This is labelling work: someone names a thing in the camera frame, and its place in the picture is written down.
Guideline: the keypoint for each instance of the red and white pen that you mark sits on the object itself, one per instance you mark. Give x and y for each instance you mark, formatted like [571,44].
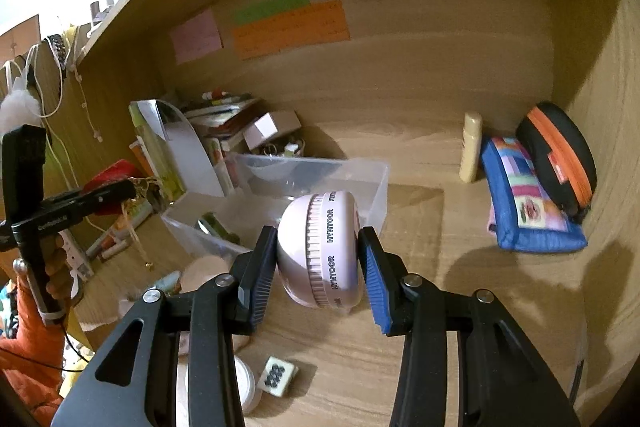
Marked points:
[217,96]

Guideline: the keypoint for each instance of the yellow cloth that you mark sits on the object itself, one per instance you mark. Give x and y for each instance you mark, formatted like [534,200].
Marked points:
[80,347]

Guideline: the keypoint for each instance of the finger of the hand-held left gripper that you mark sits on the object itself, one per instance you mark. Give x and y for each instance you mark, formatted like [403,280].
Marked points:
[110,197]

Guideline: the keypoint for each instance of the teal tube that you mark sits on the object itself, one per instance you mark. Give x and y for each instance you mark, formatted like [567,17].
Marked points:
[167,282]

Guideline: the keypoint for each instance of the black case with orange zipper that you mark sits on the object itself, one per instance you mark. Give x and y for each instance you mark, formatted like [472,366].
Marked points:
[560,157]

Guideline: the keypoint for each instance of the person's left forearm orange sleeve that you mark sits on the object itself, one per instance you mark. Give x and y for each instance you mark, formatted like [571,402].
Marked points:
[25,357]

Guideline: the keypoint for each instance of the orange paper note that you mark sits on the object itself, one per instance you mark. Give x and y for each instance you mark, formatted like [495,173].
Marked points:
[295,32]

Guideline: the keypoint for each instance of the beige round puff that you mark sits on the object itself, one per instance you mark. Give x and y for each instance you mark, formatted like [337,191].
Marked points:
[205,272]

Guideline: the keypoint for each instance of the mahjong tile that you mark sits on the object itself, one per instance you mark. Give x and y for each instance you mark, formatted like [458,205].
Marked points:
[277,374]

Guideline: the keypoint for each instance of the white marker pen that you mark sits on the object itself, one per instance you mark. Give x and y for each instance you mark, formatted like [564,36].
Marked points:
[107,248]

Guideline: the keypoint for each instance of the red pouch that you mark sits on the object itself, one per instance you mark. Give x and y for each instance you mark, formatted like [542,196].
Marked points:
[107,172]

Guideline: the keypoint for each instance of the stack of books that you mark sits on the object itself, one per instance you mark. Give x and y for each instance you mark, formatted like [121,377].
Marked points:
[220,117]

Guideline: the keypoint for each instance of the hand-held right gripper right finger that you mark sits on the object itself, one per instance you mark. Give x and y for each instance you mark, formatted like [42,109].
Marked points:
[372,282]

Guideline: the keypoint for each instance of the pile of small trinkets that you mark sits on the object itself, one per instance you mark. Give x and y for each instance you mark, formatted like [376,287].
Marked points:
[282,148]

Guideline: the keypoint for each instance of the small box with white lid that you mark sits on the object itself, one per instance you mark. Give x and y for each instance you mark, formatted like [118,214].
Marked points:
[272,129]

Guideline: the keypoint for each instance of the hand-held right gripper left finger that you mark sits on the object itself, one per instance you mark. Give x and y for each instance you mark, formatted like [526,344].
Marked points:
[260,277]

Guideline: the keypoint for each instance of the white file holder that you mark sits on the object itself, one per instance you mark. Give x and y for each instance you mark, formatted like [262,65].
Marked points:
[190,147]

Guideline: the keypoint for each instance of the white fluffy ball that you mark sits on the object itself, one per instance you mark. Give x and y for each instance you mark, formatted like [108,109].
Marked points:
[17,107]

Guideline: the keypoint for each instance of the clear plastic bin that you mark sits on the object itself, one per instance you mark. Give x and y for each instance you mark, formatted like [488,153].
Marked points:
[350,187]

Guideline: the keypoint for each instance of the pink round device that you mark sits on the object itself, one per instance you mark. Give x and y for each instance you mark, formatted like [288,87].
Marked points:
[320,252]

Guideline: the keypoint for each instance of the beige tube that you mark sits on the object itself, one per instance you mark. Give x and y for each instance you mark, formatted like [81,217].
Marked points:
[471,147]

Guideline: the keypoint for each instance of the white round jar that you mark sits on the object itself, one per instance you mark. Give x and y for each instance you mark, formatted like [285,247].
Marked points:
[247,382]

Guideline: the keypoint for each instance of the orange and white book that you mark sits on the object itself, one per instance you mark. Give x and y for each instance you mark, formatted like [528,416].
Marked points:
[139,157]

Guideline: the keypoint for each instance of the person's left hand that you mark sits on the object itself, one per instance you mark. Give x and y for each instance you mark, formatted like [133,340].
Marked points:
[57,277]

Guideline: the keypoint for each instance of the macaron print book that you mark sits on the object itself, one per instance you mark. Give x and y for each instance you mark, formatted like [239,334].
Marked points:
[218,154]

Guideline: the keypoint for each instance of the green paper note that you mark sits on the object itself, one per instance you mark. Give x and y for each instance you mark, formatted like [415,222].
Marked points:
[272,7]

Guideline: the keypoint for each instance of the blue patchwork pouch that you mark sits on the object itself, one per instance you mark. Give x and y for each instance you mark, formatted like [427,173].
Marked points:
[525,202]

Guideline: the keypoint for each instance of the pink paper note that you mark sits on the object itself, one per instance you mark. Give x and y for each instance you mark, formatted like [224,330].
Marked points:
[195,37]

